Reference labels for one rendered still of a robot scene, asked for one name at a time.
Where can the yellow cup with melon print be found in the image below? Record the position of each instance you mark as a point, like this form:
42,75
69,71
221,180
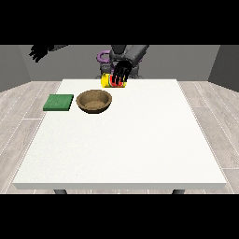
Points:
106,80

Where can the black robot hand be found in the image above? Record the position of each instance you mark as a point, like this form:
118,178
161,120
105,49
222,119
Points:
39,52
122,69

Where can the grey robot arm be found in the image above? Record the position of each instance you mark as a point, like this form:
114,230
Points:
137,53
59,47

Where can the grey robot trunk purple rings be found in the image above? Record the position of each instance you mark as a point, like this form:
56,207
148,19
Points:
105,67

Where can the green square pad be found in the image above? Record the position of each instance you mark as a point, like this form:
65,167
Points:
58,102

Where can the brown wooden bowl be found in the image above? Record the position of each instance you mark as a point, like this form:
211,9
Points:
93,101

